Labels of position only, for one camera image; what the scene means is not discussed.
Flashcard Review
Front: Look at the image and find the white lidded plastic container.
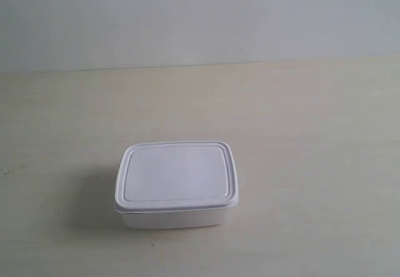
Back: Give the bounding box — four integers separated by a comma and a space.
114, 141, 239, 229

